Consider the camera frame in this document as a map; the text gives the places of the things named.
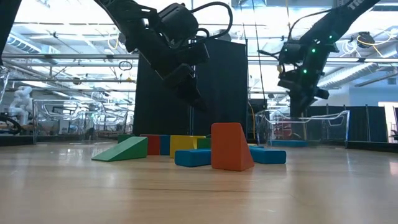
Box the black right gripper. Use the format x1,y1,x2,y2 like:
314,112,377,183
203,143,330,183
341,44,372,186
277,62,331,118

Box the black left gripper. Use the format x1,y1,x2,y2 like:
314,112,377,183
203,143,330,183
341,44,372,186
150,42,211,111

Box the blue rectangular block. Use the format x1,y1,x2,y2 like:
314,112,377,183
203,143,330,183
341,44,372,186
174,148,213,168
248,146,287,166
269,139,309,148

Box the green rectangular block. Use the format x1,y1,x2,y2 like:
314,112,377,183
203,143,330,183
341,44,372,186
196,138,212,150
118,134,141,144

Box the clear plastic bin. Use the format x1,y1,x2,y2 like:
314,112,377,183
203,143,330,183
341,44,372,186
32,98,135,141
254,108,351,147
0,66,10,105

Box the wide yellow block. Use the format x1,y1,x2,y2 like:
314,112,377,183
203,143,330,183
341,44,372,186
169,134,206,159

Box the black fence panels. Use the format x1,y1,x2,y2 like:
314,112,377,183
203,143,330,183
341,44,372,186
306,105,389,143

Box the red rectangular block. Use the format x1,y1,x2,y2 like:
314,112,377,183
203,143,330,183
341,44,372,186
139,134,161,156

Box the orange wedge block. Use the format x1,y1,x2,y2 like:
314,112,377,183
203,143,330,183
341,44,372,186
211,122,255,172

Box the green ramp block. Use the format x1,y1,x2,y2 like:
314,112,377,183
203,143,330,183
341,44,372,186
91,136,149,162

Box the white robot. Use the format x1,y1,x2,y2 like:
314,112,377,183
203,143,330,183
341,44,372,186
8,86,34,126

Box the thin yellow hanging cable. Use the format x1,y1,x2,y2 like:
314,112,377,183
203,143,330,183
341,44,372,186
248,101,256,133

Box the black ceiling camera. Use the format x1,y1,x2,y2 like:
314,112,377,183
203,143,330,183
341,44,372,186
217,29,233,42
357,30,376,49

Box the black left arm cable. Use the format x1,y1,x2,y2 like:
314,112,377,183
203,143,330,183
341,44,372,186
188,1,234,42

